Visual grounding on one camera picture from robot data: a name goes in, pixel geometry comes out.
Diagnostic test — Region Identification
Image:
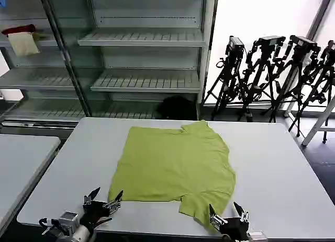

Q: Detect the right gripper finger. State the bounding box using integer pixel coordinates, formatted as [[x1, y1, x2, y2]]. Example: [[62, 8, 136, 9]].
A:
[[233, 201, 249, 223], [208, 203, 227, 227]]

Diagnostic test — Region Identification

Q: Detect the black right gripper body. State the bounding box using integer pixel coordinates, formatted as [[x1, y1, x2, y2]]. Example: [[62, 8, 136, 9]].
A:
[[218, 217, 251, 241]]

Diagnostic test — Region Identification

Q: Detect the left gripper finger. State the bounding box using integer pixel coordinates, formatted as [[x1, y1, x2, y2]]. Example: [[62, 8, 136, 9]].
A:
[[103, 190, 124, 214], [83, 187, 101, 205]]

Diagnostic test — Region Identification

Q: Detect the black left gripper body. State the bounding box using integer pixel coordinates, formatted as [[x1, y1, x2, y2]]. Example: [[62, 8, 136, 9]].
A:
[[79, 199, 114, 234]]

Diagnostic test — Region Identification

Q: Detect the green t-shirt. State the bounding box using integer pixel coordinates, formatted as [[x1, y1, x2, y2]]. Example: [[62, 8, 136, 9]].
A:
[[108, 120, 237, 232]]

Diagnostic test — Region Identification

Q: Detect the large white table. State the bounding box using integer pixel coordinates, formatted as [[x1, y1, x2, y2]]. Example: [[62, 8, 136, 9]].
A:
[[16, 117, 335, 240]]

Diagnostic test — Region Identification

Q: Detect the small white table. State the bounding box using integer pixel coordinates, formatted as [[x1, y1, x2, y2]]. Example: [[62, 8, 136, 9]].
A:
[[0, 133, 61, 228]]

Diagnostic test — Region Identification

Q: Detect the black bag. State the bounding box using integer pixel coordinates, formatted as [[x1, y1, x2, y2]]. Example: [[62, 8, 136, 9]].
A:
[[156, 95, 197, 120]]

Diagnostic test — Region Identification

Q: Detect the glass-sided metal rack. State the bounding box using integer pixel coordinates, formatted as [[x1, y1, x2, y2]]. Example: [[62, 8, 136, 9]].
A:
[[0, 0, 92, 128]]

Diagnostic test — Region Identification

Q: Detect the grey metal shelf unit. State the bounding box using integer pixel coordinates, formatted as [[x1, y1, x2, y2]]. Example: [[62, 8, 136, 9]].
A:
[[77, 0, 219, 120]]

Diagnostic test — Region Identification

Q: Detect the beige cloth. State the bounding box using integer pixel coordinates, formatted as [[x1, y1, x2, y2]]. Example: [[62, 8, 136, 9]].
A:
[[7, 32, 40, 56]]

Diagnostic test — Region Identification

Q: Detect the red cloth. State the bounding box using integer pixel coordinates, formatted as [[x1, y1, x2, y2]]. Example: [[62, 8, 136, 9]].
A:
[[1, 24, 36, 36]]

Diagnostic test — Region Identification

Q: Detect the white metal frame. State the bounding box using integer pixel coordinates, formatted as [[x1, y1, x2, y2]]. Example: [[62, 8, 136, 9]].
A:
[[284, 91, 335, 146]]

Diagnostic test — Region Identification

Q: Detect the black camera tripod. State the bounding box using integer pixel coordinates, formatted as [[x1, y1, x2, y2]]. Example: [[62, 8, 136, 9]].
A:
[[203, 35, 253, 122], [287, 39, 335, 144], [237, 35, 286, 123], [263, 34, 321, 124]]

